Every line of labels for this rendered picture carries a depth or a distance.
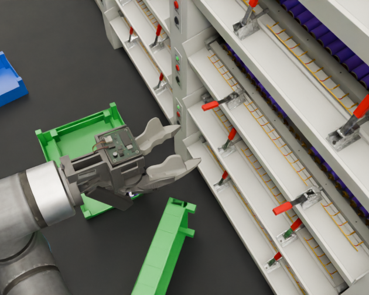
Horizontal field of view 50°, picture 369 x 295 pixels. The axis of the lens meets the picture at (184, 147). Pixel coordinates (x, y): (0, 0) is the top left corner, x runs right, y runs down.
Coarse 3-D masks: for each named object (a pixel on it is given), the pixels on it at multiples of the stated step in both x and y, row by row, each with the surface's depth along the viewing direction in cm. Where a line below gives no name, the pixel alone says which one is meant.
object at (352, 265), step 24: (192, 48) 95; (216, 72) 92; (216, 96) 90; (240, 120) 85; (288, 120) 82; (264, 144) 81; (264, 168) 83; (288, 168) 78; (288, 192) 76; (312, 216) 73; (336, 216) 72; (360, 216) 71; (336, 240) 70; (336, 264) 69; (360, 264) 67
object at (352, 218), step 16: (224, 64) 91; (240, 80) 87; (256, 96) 84; (272, 112) 81; (288, 144) 78; (288, 160) 78; (304, 160) 75; (320, 176) 73; (336, 192) 71; (336, 208) 72; (352, 208) 69; (352, 224) 68; (368, 240) 66
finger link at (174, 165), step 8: (168, 160) 61; (176, 160) 62; (192, 160) 65; (200, 160) 66; (152, 168) 62; (160, 168) 62; (168, 168) 63; (176, 168) 63; (184, 168) 64; (192, 168) 65; (152, 176) 63; (160, 176) 63; (168, 176) 64; (176, 176) 64
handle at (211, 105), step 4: (232, 96) 85; (220, 100) 85; (224, 100) 85; (228, 100) 85; (204, 104) 84; (208, 104) 84; (212, 104) 84; (216, 104) 84; (220, 104) 85; (204, 108) 83; (208, 108) 84; (212, 108) 85
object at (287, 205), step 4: (304, 196) 73; (296, 200) 72; (300, 200) 72; (304, 200) 72; (284, 204) 71; (288, 204) 71; (292, 204) 71; (296, 204) 72; (276, 208) 71; (280, 208) 71; (284, 208) 71; (288, 208) 71; (276, 212) 70; (280, 212) 70
